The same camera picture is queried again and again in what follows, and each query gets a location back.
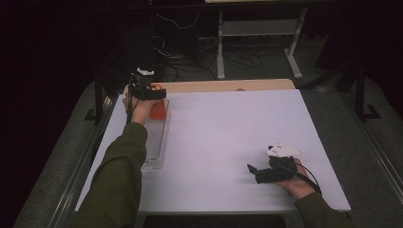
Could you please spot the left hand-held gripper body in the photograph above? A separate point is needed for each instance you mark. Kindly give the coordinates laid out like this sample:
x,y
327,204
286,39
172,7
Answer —
x,y
141,88

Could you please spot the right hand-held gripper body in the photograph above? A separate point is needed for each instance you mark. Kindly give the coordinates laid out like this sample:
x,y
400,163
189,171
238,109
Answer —
x,y
280,171

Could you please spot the orange phone case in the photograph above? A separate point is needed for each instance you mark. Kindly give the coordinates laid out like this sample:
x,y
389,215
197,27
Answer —
x,y
158,110

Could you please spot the clear plastic tray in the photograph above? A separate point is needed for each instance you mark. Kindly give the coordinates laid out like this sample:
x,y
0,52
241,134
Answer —
x,y
155,142

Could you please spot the person's left hand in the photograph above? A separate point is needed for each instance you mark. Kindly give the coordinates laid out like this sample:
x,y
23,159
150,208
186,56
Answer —
x,y
139,110

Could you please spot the person's right hand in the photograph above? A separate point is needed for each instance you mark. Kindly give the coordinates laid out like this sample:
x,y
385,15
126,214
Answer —
x,y
301,186

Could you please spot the black metal stand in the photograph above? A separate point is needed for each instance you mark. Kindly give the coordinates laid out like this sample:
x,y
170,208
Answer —
x,y
360,95
98,101

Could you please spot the light wooden table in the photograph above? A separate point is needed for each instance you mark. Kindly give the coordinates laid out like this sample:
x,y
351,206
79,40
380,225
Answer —
x,y
228,86

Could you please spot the metal floor rail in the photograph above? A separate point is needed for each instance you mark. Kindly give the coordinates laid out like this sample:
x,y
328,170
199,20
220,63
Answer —
x,y
72,186
380,158

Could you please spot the white metal desk frame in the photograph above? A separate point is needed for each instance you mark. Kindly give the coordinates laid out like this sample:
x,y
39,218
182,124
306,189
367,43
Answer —
x,y
258,28

